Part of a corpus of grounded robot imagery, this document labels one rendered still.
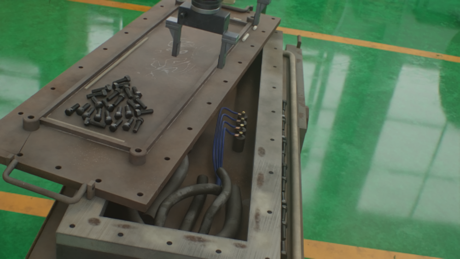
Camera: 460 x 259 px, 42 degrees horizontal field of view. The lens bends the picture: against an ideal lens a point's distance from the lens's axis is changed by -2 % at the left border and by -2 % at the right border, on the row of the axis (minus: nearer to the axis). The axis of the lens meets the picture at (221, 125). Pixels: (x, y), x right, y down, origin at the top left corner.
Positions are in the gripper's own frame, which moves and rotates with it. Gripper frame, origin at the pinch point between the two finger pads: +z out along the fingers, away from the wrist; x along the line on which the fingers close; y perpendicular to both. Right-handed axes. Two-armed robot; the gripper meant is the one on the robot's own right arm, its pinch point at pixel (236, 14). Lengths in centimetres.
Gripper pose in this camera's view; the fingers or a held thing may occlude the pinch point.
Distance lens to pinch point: 199.6
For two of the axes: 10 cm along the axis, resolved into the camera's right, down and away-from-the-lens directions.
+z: -1.4, 8.5, 5.1
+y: -3.0, 4.6, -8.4
